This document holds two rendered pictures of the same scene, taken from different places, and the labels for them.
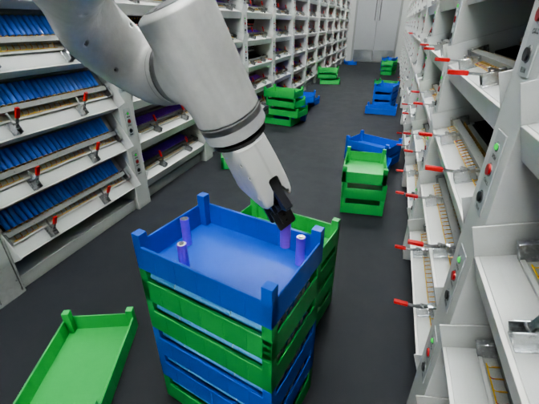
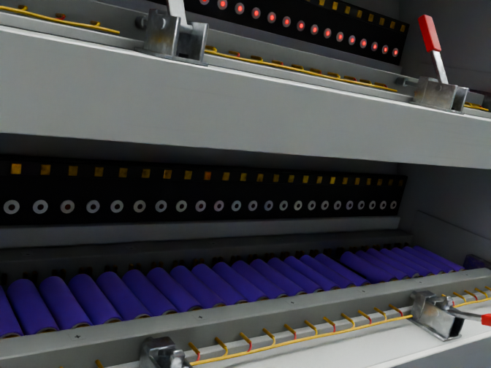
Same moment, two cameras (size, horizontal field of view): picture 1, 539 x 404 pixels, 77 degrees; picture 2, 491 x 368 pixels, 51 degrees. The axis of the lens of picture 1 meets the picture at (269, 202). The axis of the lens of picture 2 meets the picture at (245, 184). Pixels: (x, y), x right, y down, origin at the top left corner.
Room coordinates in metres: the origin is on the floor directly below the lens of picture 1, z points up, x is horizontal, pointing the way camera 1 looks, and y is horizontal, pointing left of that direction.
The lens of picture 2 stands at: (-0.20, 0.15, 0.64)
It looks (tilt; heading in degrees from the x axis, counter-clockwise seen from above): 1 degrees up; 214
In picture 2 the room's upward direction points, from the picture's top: 1 degrees clockwise
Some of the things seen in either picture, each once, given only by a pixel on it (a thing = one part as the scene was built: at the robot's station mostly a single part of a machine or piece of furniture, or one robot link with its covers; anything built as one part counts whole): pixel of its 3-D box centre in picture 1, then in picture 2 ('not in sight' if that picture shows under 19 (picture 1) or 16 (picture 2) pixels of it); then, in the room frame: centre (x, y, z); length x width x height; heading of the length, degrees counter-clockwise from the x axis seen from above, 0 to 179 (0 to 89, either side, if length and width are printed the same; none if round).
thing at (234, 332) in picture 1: (232, 280); not in sight; (0.53, 0.07, 0.36); 0.30 x 0.20 x 0.08; 60
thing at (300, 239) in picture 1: (300, 250); not in sight; (0.52, -0.06, 0.44); 0.02 x 0.02 x 0.06
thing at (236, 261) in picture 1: (230, 248); not in sight; (0.53, 0.07, 0.44); 0.30 x 0.20 x 0.08; 60
